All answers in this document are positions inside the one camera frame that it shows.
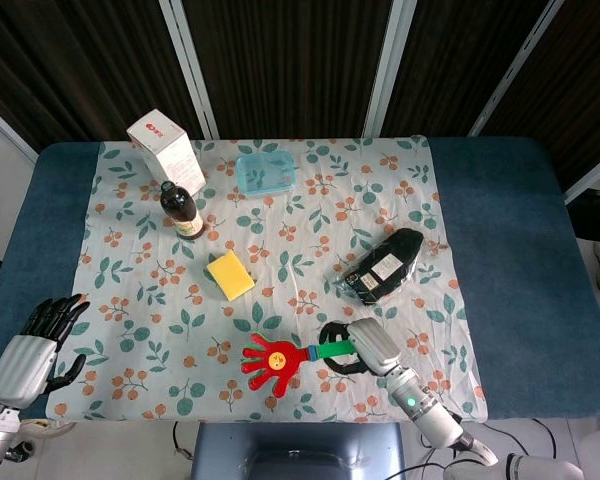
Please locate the clear container blue lid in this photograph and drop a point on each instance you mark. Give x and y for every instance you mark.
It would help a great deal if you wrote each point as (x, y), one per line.
(266, 174)

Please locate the black socks in plastic bag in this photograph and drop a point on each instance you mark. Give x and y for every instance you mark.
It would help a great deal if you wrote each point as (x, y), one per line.
(385, 270)

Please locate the white cardboard box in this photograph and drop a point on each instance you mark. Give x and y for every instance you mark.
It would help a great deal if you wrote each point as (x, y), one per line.
(167, 150)

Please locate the floral patterned tablecloth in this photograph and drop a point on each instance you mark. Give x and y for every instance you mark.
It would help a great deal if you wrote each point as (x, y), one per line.
(290, 240)

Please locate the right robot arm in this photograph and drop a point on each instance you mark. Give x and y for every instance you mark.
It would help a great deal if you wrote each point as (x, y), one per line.
(430, 415)

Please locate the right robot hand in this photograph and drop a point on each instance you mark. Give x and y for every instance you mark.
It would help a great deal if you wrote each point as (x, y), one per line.
(367, 345)

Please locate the red hand clapper toy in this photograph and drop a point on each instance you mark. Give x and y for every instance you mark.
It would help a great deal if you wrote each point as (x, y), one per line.
(280, 361)

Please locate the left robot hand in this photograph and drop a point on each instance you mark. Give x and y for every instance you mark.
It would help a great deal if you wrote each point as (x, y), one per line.
(27, 357)

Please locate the yellow green sponge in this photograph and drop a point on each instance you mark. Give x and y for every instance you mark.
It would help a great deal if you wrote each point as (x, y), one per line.
(230, 275)

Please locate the dark liquid bottle black cap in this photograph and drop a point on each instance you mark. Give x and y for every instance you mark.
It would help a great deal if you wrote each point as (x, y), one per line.
(182, 212)

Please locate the white folding screen frame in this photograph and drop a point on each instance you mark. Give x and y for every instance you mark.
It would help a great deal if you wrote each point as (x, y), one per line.
(200, 70)

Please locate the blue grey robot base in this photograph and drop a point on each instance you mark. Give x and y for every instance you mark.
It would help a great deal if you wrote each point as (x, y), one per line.
(297, 450)

